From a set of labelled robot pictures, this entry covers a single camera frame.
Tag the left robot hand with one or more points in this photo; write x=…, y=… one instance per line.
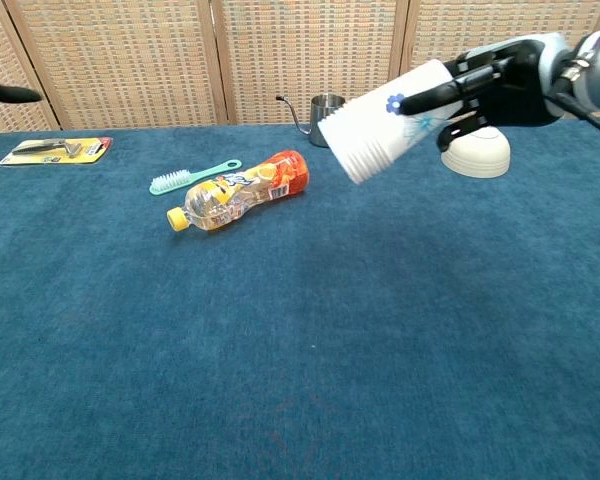
x=10, y=93

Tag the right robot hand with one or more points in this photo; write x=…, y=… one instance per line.
x=515, y=90

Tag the stack of white floral cups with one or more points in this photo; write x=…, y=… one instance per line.
x=380, y=125

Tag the black peeler on yellow card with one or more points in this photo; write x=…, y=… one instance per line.
x=55, y=150

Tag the upturned cream ceramic bowl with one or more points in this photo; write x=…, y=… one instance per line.
x=480, y=155

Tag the teal plastic brush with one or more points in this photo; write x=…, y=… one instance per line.
x=180, y=179

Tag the steel gooseneck pitcher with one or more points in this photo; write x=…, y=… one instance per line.
x=320, y=107

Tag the plastic bottle with orange label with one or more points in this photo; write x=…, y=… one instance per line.
x=245, y=192

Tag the blue tablecloth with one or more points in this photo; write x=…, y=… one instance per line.
x=300, y=325

